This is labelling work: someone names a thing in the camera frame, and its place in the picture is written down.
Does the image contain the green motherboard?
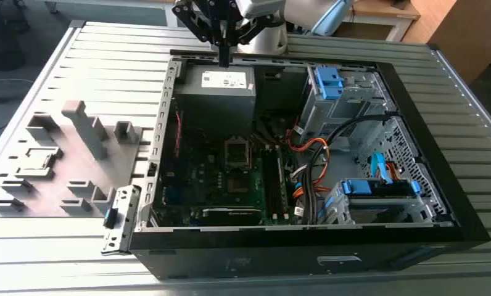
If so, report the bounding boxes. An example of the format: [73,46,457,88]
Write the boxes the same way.
[156,123,310,226]

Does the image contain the white grey wire bundle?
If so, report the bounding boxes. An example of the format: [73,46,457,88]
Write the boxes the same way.
[289,164,309,180]

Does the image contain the silver disk bay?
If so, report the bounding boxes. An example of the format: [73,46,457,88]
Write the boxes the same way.
[314,178,450,225]

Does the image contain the wire locking lever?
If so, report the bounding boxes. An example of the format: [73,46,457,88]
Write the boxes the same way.
[246,135,257,173]

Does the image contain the metal bracket with blue latch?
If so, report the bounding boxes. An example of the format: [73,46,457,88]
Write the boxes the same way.
[100,184,142,257]

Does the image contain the hard disk in blue carrier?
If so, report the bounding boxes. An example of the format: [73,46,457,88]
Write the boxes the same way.
[341,178,422,200]

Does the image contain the tall silver drive cage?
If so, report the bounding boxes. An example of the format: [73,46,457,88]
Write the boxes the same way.
[300,65,397,136]

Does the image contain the silver CPU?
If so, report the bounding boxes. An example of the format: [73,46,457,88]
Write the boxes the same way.
[18,149,56,171]

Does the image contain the grey parts rack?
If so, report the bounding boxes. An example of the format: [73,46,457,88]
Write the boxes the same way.
[0,100,156,218]

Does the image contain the wooden desk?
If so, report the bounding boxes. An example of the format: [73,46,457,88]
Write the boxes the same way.
[334,0,421,43]

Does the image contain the red black fan wire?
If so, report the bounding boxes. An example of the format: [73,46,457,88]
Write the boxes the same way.
[173,109,185,175]

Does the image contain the red orange disk wire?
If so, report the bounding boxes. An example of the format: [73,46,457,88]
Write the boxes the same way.
[385,162,401,183]

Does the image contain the orange red power wire bundle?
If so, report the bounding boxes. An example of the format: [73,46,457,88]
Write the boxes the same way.
[285,128,332,198]

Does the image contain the white desk frame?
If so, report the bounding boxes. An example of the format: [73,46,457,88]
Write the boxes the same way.
[42,0,180,28]

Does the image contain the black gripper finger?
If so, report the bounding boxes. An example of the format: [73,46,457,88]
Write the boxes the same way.
[170,0,225,68]
[224,0,273,68]

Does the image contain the black PC case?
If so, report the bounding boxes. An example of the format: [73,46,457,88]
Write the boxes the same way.
[128,49,491,281]

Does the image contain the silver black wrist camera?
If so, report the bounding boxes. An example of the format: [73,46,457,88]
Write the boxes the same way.
[233,0,286,20]

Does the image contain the blue drive bracket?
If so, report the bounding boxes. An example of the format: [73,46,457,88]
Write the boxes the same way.
[314,66,345,101]

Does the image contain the white-clipped RAM slot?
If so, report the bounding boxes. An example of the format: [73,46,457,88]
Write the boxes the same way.
[266,144,277,221]

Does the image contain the blue data wire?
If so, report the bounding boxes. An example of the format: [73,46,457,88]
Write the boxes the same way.
[369,152,390,186]

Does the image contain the CPU socket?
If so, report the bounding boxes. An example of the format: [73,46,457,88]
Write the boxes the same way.
[226,176,250,194]

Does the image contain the grey power supply unit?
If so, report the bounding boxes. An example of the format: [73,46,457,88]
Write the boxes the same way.
[173,65,257,136]

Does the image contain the black bag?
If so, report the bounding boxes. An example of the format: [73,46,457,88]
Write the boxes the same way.
[0,0,29,72]

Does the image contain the wooden cabinet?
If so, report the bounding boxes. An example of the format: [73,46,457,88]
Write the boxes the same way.
[401,0,491,86]

